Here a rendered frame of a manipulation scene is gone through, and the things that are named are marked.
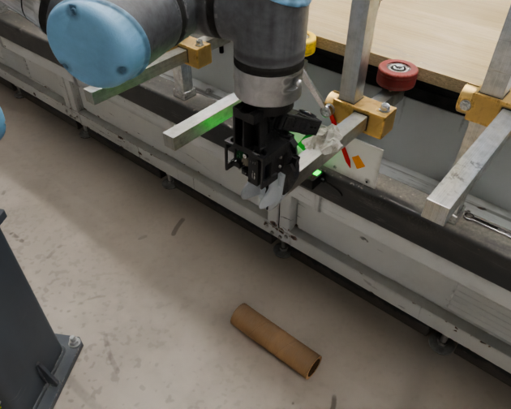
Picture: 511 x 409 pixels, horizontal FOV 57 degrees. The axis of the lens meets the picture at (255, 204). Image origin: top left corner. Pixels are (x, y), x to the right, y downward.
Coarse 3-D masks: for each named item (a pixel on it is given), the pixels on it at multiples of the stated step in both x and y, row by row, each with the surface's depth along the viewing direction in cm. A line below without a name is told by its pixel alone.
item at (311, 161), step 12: (384, 96) 96; (396, 96) 97; (348, 120) 89; (360, 120) 89; (348, 132) 86; (360, 132) 91; (300, 156) 80; (312, 156) 80; (324, 156) 82; (300, 168) 78; (312, 168) 80; (300, 180) 79; (288, 192) 77
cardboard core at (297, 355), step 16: (240, 304) 152; (240, 320) 149; (256, 320) 147; (256, 336) 146; (272, 336) 143; (288, 336) 143; (272, 352) 144; (288, 352) 140; (304, 352) 139; (304, 368) 137
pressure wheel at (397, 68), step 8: (384, 64) 96; (392, 64) 97; (400, 64) 95; (408, 64) 96; (384, 72) 94; (392, 72) 94; (400, 72) 94; (408, 72) 94; (416, 72) 94; (376, 80) 97; (384, 80) 95; (392, 80) 94; (400, 80) 93; (408, 80) 93; (392, 88) 95; (400, 88) 94; (408, 88) 95
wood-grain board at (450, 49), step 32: (320, 0) 127; (384, 0) 127; (416, 0) 127; (448, 0) 127; (480, 0) 127; (320, 32) 110; (384, 32) 110; (416, 32) 110; (448, 32) 110; (480, 32) 110; (416, 64) 98; (448, 64) 98; (480, 64) 98
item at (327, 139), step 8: (320, 128) 85; (328, 128) 85; (336, 128) 86; (312, 136) 82; (320, 136) 82; (328, 136) 83; (336, 136) 83; (304, 144) 82; (312, 144) 82; (320, 144) 82; (328, 144) 81; (336, 144) 81; (328, 152) 80
